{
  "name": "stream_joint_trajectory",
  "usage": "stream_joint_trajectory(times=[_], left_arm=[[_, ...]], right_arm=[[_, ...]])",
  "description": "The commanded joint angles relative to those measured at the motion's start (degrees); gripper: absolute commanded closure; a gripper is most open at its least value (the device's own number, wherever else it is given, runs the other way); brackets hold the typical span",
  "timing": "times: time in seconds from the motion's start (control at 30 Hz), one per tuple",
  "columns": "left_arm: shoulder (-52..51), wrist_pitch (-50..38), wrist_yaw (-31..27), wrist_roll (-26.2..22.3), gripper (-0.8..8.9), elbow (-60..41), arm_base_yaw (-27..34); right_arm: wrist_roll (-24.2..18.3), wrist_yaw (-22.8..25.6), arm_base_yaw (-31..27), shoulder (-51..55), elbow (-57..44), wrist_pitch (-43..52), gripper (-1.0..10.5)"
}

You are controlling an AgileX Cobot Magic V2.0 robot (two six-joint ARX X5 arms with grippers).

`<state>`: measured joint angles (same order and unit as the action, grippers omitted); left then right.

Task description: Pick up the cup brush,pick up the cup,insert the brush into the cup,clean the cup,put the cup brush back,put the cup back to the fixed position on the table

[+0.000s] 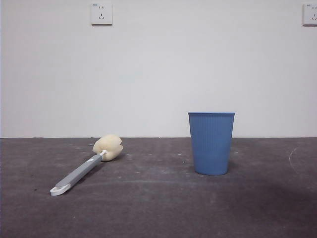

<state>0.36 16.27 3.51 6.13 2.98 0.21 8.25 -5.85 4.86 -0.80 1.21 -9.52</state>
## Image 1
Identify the blue ribbed plastic cup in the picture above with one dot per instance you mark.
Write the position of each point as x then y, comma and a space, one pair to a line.
211, 146

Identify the white wall socket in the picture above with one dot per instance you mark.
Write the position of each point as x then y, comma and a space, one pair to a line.
101, 14
310, 15

